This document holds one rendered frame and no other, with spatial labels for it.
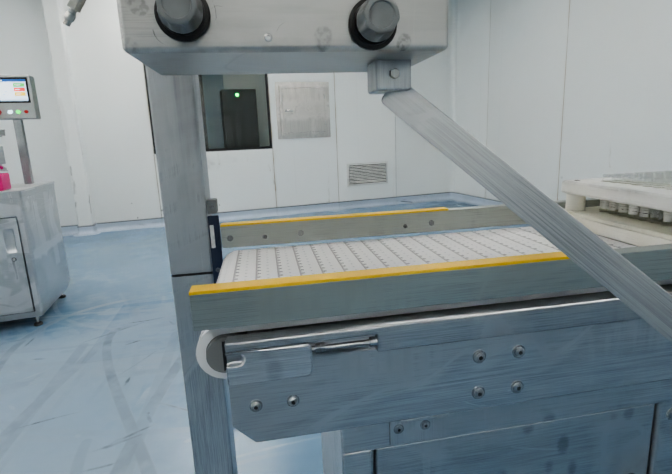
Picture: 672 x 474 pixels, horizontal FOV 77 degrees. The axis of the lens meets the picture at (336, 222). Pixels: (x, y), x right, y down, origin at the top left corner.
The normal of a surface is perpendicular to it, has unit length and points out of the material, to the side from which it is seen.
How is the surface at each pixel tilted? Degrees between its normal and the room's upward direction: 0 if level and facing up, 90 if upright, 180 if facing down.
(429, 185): 90
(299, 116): 90
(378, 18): 90
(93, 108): 90
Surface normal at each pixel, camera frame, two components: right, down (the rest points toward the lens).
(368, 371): 0.17, 0.18
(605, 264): -0.40, 0.14
